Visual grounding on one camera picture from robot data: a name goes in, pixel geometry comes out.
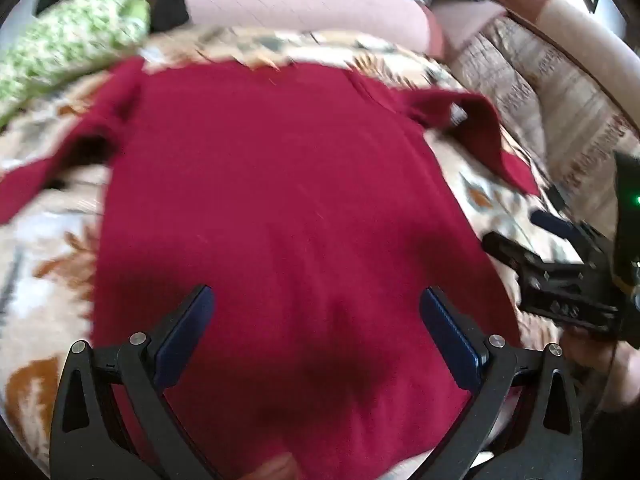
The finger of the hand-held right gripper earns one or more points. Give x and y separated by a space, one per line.
555 285
550 222

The green patterned pillow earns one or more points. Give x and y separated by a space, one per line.
65 40

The beige bolster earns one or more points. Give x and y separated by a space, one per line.
575 30

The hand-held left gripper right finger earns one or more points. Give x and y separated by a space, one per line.
450 340

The dark red sweater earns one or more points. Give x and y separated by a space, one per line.
280 185

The person's right hand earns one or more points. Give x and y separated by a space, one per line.
600 370

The leaf print fleece blanket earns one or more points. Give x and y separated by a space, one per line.
50 260

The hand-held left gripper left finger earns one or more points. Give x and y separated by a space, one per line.
185 340

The pink mattress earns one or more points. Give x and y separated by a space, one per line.
300 10

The printed patterned cloth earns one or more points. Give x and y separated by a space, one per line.
550 110

